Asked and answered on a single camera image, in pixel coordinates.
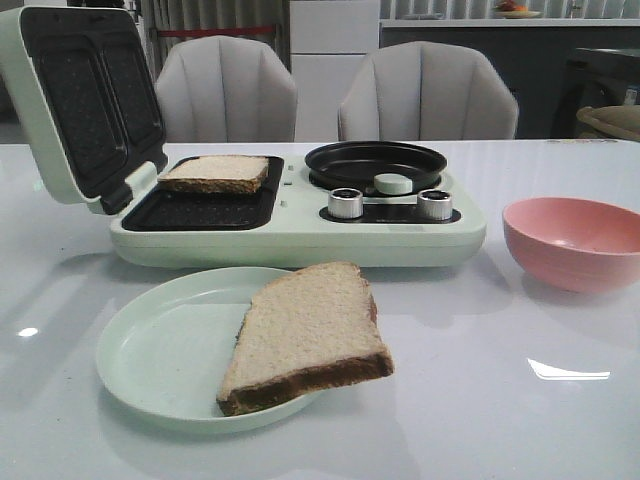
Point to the right silver control knob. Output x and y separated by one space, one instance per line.
434 204

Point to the left silver control knob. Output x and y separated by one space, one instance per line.
345 203

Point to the dark counter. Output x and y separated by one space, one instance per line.
531 55

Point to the fruit plate on counter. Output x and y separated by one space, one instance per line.
509 9

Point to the bread slice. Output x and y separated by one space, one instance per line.
233 174
309 330

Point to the grey chair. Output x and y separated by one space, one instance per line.
224 89
419 91

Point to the green breakfast maker lid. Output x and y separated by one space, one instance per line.
80 84

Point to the pink bowl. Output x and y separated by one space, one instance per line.
574 244

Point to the right grey chair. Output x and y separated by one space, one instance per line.
419 91

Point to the light green plate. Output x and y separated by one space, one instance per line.
164 355

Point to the tan cushion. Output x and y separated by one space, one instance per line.
620 121

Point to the white cabinet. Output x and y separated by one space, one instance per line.
328 40

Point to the left grey chair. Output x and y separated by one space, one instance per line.
224 89

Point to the black round frying pan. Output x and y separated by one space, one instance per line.
376 168

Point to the green breakfast maker base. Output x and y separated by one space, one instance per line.
286 224

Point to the silver control knob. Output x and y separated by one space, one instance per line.
345 203
434 204

